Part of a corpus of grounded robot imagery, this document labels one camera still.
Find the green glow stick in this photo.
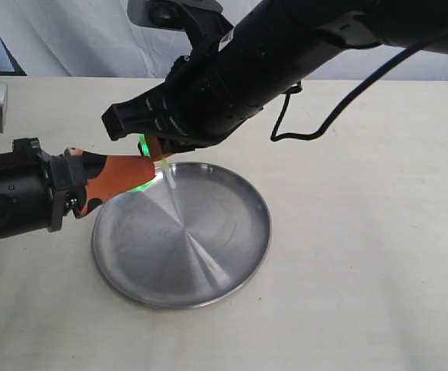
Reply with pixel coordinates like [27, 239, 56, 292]
[131, 134, 176, 192]

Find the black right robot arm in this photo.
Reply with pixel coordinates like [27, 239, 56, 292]
[102, 1, 448, 154]

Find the round silver metal plate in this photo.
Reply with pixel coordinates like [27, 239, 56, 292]
[91, 162, 272, 310]

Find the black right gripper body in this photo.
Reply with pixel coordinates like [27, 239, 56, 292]
[154, 53, 266, 151]

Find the white backdrop cloth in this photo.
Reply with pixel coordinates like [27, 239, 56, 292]
[0, 1, 448, 81]

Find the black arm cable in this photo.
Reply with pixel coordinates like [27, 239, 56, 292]
[270, 22, 448, 142]

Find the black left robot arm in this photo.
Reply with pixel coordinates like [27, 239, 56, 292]
[0, 138, 155, 240]

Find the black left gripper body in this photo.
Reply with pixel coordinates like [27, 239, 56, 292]
[12, 138, 87, 232]

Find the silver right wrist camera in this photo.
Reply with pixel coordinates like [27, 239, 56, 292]
[127, 0, 223, 30]

